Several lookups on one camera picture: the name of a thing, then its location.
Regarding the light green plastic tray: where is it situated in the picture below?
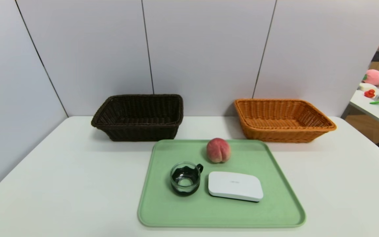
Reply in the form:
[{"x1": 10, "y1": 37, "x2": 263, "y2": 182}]
[{"x1": 138, "y1": 139, "x2": 306, "y2": 228}]

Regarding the white plastic box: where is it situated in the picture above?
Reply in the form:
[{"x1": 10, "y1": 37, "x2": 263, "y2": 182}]
[{"x1": 208, "y1": 171, "x2": 264, "y2": 202}]

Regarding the white round-edged side table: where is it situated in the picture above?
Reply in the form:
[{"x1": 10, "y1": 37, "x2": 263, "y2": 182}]
[{"x1": 349, "y1": 74, "x2": 379, "y2": 130}]

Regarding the dark brown wicker basket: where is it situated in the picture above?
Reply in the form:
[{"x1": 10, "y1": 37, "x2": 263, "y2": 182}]
[{"x1": 91, "y1": 94, "x2": 184, "y2": 142}]

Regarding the orange wicker basket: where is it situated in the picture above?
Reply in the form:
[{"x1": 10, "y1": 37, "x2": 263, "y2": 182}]
[{"x1": 235, "y1": 98, "x2": 337, "y2": 143}]

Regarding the pink plush peach toy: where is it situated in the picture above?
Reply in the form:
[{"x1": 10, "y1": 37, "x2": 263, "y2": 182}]
[{"x1": 363, "y1": 69, "x2": 379, "y2": 87}]

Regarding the glass cup with black handle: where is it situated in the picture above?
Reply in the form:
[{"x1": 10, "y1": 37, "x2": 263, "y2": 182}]
[{"x1": 170, "y1": 161, "x2": 204, "y2": 197}]

